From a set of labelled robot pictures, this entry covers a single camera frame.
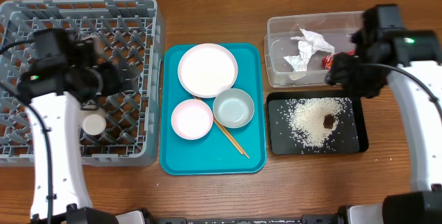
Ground red snack wrapper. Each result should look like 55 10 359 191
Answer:
322 54 336 70

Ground cream paper cup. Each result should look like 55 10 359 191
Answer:
80 109 106 136

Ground brown food piece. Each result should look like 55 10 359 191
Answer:
323 114 338 130

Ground white rice pile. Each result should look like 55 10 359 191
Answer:
273 97 360 154

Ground white napkin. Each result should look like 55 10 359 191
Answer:
283 28 335 72

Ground pink bowl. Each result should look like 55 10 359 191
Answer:
171 99 213 140

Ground large white plate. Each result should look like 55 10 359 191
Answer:
177 44 238 98

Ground grey bowl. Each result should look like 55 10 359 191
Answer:
213 88 255 129

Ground wooden chopstick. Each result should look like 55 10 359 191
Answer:
209 109 250 159
212 114 248 158

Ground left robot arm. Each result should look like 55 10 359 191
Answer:
17 28 139 223

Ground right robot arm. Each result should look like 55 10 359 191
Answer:
325 4 441 224

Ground grey dishwasher rack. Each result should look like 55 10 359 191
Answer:
1 0 165 167

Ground clear plastic bin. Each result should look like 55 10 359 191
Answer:
265 11 362 88

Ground black plastic tray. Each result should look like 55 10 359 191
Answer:
267 90 369 155

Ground teal plastic tray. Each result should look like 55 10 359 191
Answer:
160 43 267 176

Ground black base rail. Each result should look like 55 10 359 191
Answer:
154 214 345 224

